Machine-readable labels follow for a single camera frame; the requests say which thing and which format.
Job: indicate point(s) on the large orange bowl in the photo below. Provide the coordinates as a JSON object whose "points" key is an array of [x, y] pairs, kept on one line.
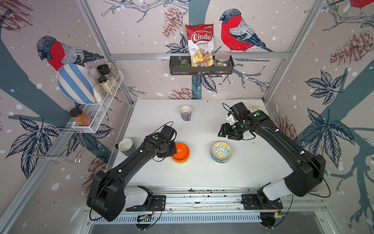
{"points": [[186, 159]]}

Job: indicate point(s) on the purple mug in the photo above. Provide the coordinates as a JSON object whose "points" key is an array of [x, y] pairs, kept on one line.
{"points": [[186, 112]]}

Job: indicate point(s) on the blue yellow patterned bowl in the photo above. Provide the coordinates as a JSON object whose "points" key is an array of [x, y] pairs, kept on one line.
{"points": [[221, 151]]}

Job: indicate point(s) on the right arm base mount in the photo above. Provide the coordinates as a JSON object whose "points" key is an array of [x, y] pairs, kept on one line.
{"points": [[259, 201]]}

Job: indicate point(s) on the blue striped plate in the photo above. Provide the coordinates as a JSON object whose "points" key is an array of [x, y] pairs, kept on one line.
{"points": [[72, 82]]}

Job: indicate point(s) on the clear plastic container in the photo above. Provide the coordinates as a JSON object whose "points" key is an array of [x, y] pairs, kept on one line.
{"points": [[222, 58]]}

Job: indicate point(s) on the red cassava chips bag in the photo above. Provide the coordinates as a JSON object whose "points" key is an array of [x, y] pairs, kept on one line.
{"points": [[201, 44]]}

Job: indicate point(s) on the green item in basket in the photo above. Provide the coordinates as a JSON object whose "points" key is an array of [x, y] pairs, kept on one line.
{"points": [[185, 63]]}

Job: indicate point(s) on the small orange bowl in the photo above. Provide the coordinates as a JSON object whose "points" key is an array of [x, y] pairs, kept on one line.
{"points": [[183, 151]]}

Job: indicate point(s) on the black lid spice jar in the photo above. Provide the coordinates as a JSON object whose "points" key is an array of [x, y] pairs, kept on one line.
{"points": [[106, 85], [105, 71]]}

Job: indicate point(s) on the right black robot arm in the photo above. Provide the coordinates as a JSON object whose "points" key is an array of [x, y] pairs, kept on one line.
{"points": [[307, 170]]}

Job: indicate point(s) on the black wall basket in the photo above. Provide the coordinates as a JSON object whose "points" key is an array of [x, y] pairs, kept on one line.
{"points": [[176, 69]]}

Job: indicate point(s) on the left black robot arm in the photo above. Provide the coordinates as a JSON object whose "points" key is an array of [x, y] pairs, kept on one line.
{"points": [[106, 194]]}

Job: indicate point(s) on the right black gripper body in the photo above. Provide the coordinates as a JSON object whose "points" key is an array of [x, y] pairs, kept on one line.
{"points": [[233, 131]]}

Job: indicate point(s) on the orange spice jar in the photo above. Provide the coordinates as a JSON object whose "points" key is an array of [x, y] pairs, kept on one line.
{"points": [[80, 117]]}

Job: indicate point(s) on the white wire shelf rack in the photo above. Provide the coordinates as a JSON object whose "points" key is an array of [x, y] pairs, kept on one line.
{"points": [[97, 112]]}

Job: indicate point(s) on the yellow flower bowl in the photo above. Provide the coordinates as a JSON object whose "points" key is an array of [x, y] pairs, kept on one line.
{"points": [[222, 160]]}

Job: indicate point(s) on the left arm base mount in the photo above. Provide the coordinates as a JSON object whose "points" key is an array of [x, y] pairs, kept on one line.
{"points": [[141, 198]]}

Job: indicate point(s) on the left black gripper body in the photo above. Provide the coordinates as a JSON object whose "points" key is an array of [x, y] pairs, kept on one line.
{"points": [[171, 149]]}

